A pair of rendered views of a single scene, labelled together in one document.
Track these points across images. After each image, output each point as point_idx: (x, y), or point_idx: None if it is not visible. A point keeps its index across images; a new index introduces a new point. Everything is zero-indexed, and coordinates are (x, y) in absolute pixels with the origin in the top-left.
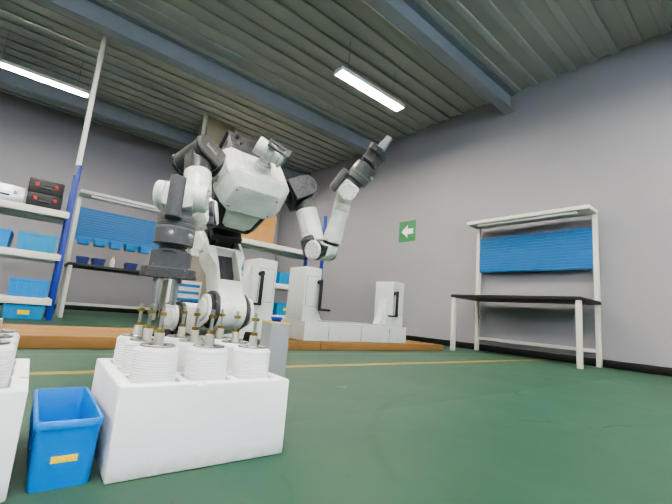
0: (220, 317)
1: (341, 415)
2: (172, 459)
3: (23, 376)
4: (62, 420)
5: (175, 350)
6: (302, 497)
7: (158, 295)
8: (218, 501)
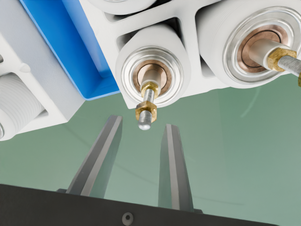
0: None
1: None
2: None
3: (16, 63)
4: (97, 96)
5: (181, 95)
6: (252, 112)
7: (115, 147)
8: (204, 106)
